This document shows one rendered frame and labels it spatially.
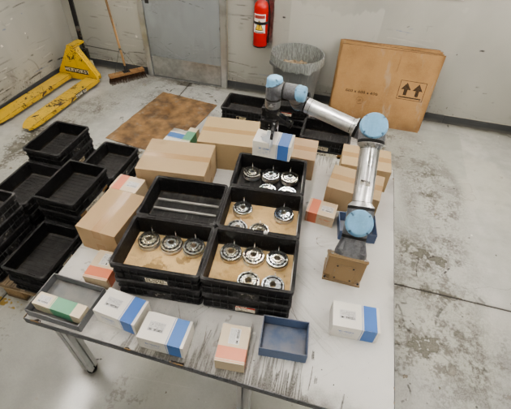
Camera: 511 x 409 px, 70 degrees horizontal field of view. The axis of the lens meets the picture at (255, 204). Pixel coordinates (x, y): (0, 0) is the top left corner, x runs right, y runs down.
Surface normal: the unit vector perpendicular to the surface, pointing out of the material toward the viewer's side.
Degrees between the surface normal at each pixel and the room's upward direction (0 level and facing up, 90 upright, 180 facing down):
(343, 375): 0
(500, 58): 90
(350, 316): 0
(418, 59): 81
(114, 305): 0
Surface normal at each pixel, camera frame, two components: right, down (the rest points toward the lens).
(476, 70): -0.26, 0.67
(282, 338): 0.04, -0.71
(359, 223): -0.24, 0.10
